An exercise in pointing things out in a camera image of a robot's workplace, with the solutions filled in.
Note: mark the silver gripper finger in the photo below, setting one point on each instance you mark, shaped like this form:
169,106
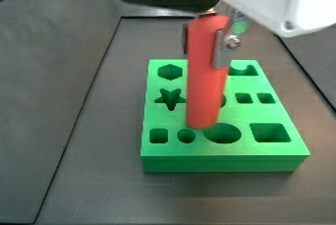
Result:
227,38
206,14

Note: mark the red oval cylinder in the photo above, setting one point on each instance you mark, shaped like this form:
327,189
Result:
206,79

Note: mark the black curved fixture block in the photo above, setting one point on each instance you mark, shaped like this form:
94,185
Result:
186,29

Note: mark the green shape sorter board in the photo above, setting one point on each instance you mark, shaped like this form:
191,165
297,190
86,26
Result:
254,138

